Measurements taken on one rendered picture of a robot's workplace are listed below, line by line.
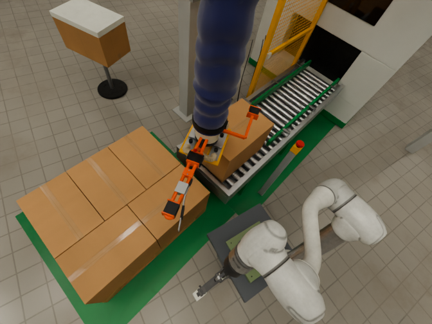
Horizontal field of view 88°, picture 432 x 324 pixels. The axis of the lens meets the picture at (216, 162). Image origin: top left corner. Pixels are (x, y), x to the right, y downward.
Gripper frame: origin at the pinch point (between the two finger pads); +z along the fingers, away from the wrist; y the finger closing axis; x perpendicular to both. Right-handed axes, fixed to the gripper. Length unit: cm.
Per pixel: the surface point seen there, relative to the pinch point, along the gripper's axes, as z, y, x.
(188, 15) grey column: -57, -85, -186
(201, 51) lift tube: -61, -12, -74
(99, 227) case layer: 92, -11, -84
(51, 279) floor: 169, 11, -88
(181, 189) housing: 6, -23, -50
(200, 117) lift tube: -26, -35, -75
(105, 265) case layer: 97, -6, -56
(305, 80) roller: -67, -256, -130
